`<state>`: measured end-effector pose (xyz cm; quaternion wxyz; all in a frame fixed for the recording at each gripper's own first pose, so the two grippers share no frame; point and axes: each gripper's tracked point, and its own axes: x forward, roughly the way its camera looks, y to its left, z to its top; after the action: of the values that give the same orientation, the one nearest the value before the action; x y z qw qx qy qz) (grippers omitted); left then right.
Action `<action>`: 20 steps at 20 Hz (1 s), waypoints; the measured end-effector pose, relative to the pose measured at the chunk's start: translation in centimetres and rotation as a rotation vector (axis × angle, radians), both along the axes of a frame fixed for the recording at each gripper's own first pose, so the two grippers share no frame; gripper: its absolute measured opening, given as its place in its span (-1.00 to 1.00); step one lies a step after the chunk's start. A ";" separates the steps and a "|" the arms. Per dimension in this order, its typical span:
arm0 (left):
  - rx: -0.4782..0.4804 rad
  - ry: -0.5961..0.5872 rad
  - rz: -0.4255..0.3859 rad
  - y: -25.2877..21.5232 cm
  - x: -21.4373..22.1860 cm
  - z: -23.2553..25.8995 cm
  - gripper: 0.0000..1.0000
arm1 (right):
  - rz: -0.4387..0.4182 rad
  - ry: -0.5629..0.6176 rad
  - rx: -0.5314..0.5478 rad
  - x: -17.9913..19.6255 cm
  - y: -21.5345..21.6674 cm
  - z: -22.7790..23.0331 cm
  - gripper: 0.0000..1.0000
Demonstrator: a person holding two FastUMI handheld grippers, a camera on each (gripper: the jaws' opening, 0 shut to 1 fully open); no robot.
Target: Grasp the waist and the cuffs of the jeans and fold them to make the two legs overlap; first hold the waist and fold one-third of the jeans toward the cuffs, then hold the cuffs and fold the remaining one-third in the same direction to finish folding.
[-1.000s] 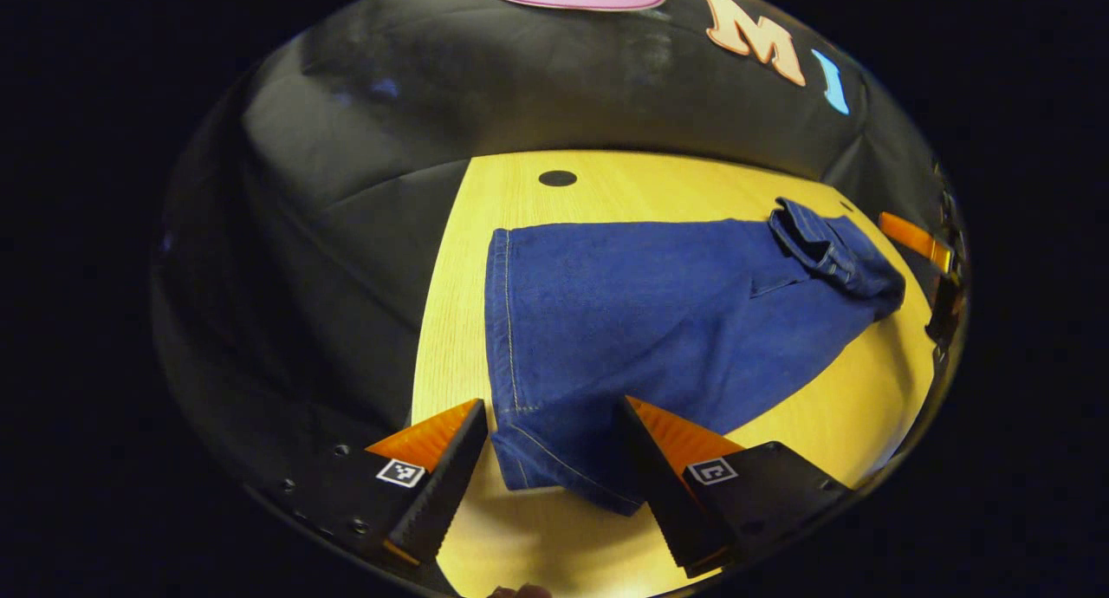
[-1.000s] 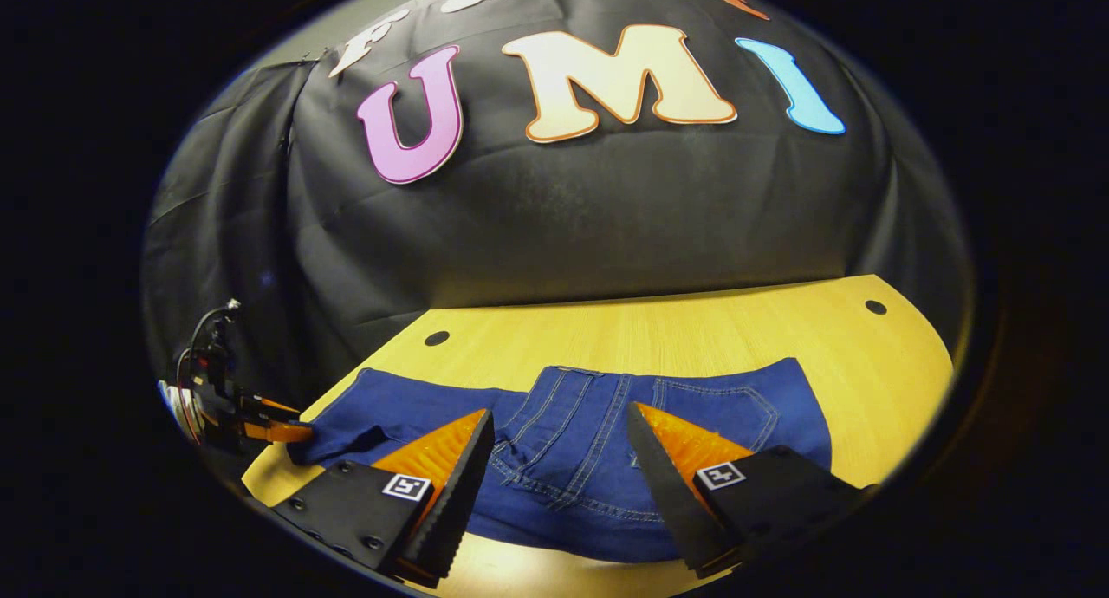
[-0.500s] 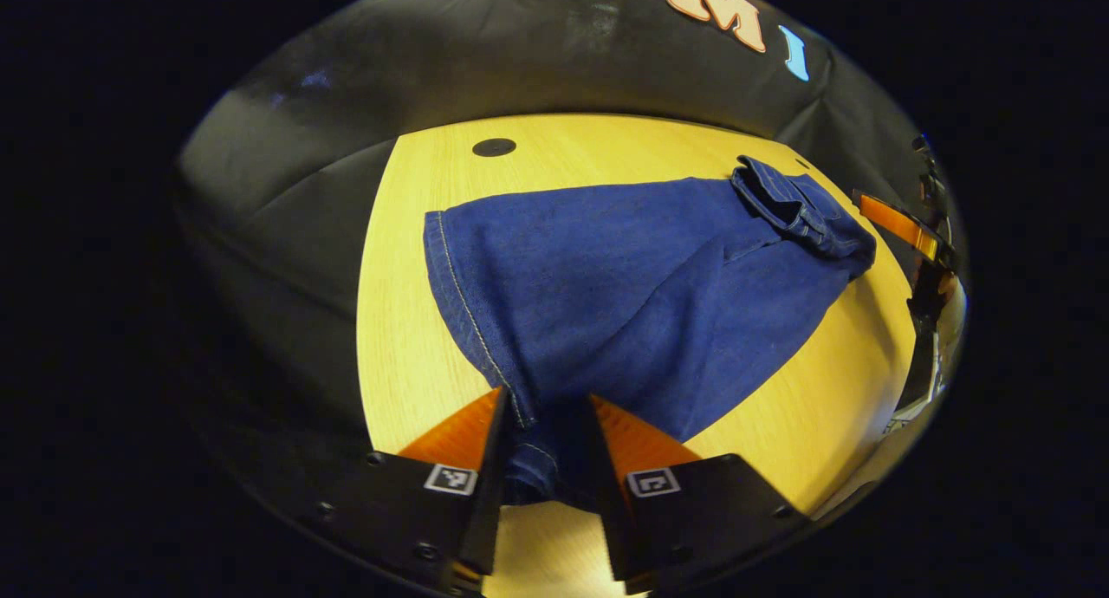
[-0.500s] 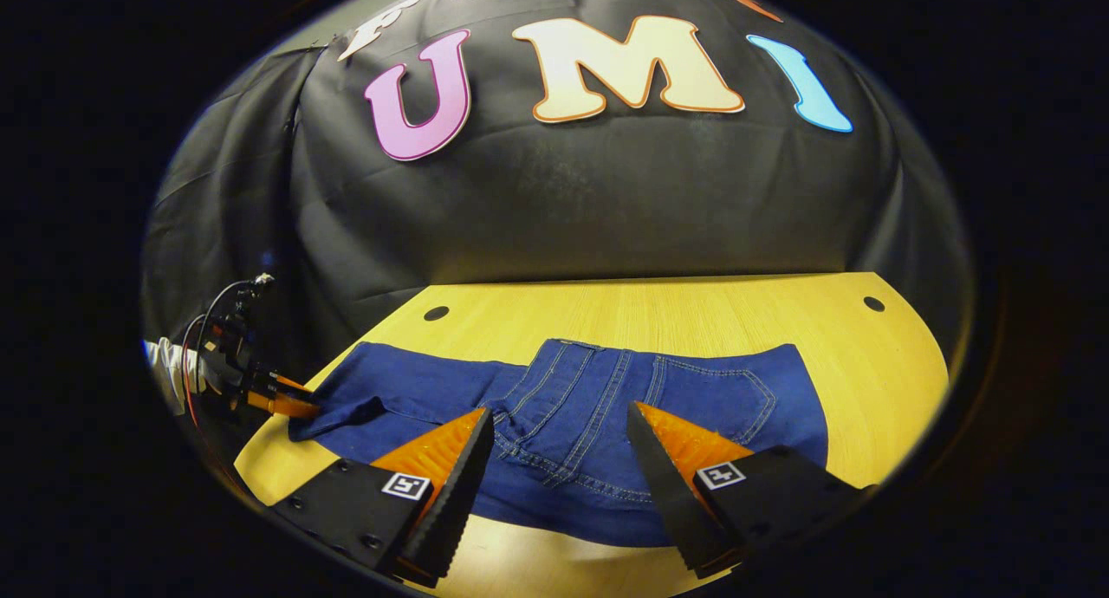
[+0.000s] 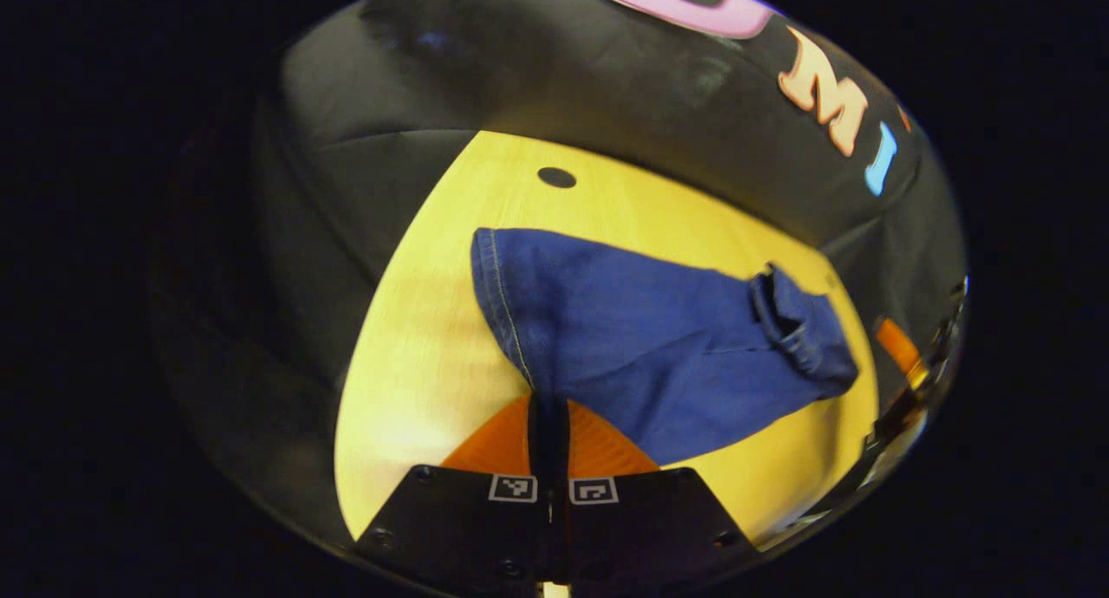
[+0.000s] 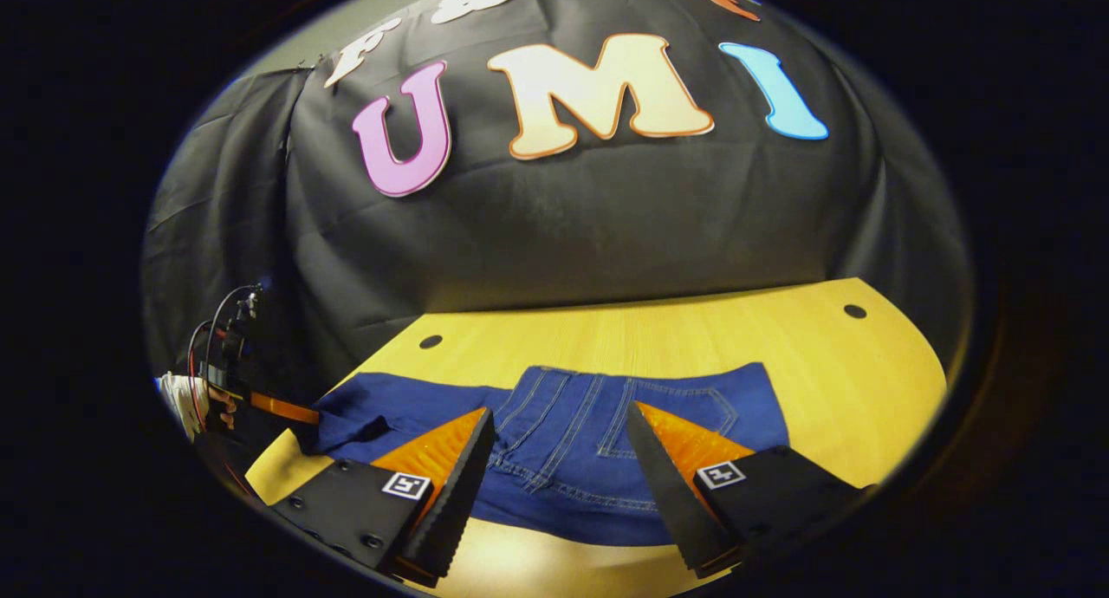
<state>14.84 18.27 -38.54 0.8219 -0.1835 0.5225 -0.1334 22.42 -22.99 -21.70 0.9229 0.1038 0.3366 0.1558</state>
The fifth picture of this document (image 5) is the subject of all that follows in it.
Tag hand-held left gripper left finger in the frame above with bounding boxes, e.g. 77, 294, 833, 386
353, 393, 556, 592

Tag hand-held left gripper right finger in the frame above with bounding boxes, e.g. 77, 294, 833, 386
553, 397, 758, 588

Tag blue denim jeans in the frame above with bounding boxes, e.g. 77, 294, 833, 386
470, 226, 861, 468

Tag black backdrop cloth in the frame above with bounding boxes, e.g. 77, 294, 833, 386
147, 0, 970, 543

